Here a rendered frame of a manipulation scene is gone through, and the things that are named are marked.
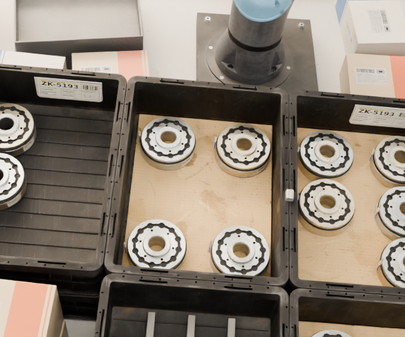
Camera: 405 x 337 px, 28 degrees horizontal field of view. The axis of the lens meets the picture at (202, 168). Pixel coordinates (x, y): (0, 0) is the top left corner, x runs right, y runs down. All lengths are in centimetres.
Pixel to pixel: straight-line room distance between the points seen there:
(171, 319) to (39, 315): 23
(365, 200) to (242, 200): 23
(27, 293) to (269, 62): 73
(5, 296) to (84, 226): 23
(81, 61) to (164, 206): 42
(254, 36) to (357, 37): 27
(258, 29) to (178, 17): 32
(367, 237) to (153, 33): 71
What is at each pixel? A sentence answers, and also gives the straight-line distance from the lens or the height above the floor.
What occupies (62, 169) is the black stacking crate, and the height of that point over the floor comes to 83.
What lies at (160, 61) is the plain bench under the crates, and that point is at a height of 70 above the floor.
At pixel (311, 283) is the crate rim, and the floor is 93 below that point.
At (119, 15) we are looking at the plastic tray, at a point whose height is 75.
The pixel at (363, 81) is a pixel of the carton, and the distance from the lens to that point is 177.
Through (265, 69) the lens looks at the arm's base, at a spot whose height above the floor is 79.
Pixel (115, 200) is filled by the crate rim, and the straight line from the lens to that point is 137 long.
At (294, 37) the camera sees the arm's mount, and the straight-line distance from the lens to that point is 186.
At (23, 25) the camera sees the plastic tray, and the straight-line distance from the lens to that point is 184.
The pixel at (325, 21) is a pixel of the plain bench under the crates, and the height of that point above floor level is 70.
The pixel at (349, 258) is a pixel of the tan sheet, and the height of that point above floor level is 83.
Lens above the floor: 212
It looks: 58 degrees down
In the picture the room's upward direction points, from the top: 8 degrees clockwise
